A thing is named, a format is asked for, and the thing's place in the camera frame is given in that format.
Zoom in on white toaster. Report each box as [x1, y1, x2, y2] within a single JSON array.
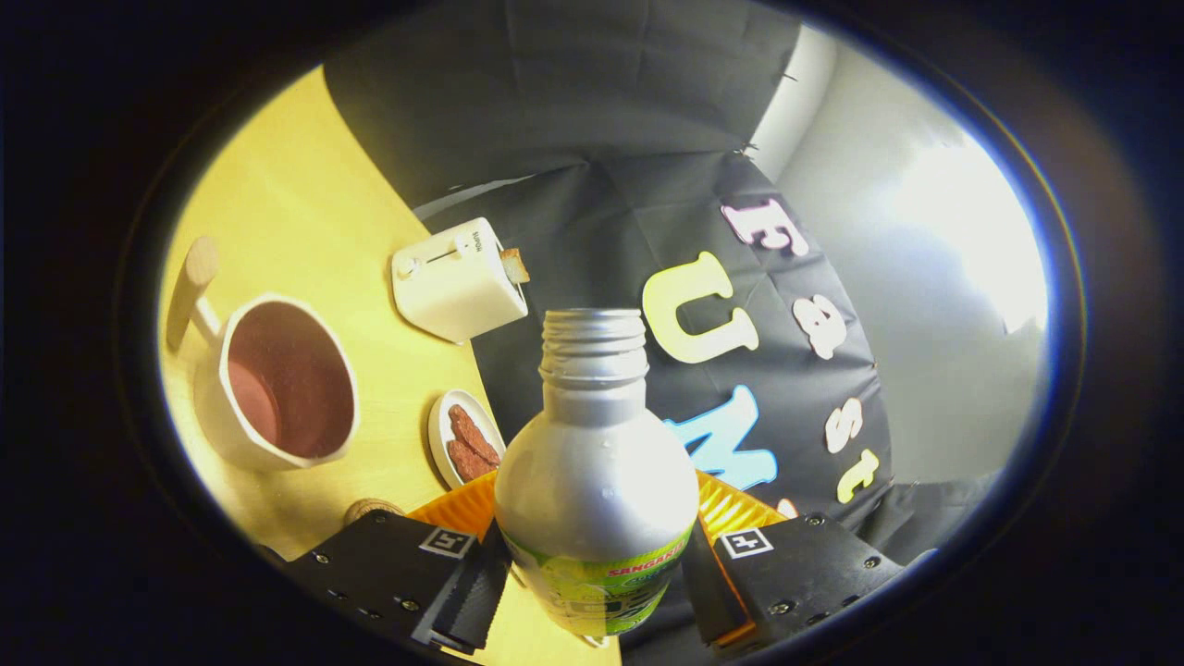
[[390, 217, 531, 346]]

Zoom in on round cork coaster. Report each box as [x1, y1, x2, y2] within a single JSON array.
[[343, 498, 405, 528]]

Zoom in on red meat slices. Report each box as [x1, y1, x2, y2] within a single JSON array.
[[448, 404, 501, 482]]

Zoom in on wooden table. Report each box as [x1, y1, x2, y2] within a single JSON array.
[[157, 65, 623, 666]]

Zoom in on silver juice bottle green label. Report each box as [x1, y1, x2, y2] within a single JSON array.
[[493, 308, 701, 637]]

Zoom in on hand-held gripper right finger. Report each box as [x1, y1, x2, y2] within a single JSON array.
[[680, 467, 926, 648]]

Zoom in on small white plate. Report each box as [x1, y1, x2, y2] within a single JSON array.
[[427, 388, 508, 490]]

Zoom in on white cup wooden handle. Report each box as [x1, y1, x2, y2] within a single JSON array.
[[165, 236, 361, 475]]

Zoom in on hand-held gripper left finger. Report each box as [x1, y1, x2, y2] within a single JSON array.
[[277, 470, 512, 656]]

